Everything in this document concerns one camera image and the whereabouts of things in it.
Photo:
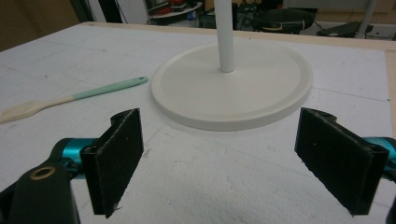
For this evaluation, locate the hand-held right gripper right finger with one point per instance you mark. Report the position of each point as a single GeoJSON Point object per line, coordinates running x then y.
{"type": "Point", "coordinates": [339, 161]}

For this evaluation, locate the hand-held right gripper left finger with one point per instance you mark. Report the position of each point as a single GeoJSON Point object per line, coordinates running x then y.
{"type": "Point", "coordinates": [112, 161]}

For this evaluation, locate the white round stand with pole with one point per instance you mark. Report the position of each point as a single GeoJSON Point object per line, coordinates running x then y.
{"type": "Point", "coordinates": [232, 85]}

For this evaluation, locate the white metal stand leg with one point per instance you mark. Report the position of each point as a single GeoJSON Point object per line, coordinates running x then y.
{"type": "Point", "coordinates": [364, 18]}

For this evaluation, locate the black bag with yellow stripe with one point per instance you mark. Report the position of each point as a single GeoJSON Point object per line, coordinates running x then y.
{"type": "Point", "coordinates": [281, 20]}

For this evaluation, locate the round white shelf with clutter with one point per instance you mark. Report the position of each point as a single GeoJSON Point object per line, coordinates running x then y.
{"type": "Point", "coordinates": [174, 9]}

